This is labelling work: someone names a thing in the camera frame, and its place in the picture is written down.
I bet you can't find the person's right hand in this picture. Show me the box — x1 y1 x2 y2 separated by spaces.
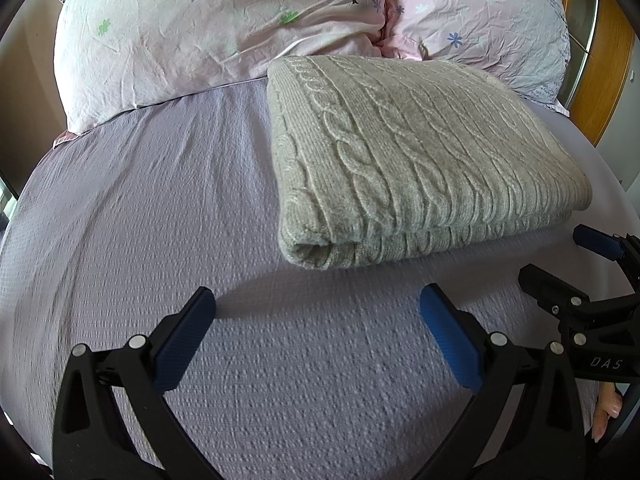
592 384 624 437

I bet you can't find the grey cable-knit folded sweater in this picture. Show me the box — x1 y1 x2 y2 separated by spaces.
266 55 594 271

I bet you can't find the tree print floral pillow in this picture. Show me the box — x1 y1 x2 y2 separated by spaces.
53 0 390 133

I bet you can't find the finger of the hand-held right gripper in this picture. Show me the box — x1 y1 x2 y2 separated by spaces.
572 224 640 281
518 264 595 321

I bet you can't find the lilac textured bed sheet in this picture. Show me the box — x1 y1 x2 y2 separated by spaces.
0 76 627 480

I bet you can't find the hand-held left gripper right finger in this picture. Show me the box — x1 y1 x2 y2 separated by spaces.
419 283 589 480

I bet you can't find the pink flower print pillow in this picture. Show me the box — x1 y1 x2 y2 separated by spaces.
382 0 572 116

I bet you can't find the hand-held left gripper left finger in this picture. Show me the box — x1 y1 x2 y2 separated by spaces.
52 287 236 480

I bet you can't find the wooden headboard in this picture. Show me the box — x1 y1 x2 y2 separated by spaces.
561 0 637 150

